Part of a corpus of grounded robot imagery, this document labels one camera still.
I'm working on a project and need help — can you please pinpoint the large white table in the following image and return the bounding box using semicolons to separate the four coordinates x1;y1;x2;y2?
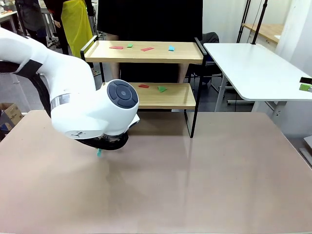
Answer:
203;42;312;137

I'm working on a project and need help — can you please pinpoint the black upright pole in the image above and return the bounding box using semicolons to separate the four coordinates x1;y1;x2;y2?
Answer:
251;0;269;45

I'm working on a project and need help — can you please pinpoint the black tripod stand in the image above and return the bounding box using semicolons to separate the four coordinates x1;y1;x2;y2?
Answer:
236;0;252;44

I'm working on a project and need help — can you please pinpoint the black office chair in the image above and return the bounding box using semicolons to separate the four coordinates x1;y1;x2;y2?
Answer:
186;32;224;86

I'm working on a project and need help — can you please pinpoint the person in black dress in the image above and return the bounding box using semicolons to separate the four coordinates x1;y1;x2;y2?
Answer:
96;0;203;84

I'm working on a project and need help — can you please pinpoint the person in yellow apron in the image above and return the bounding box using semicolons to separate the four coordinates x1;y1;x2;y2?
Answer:
47;0;98;77

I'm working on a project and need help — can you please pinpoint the person in dark clothes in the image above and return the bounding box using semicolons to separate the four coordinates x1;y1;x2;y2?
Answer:
17;0;55;47

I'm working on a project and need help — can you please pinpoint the brown cardboard box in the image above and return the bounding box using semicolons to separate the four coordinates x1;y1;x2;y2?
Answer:
0;102;24;133

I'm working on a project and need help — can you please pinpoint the white background desk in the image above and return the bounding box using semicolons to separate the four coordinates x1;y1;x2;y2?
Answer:
0;10;19;31

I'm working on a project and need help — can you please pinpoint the two-tier wooden shelf black frame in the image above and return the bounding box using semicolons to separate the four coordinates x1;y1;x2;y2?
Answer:
80;35;208;138

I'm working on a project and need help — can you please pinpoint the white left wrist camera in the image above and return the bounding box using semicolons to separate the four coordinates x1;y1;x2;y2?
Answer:
125;114;141;129

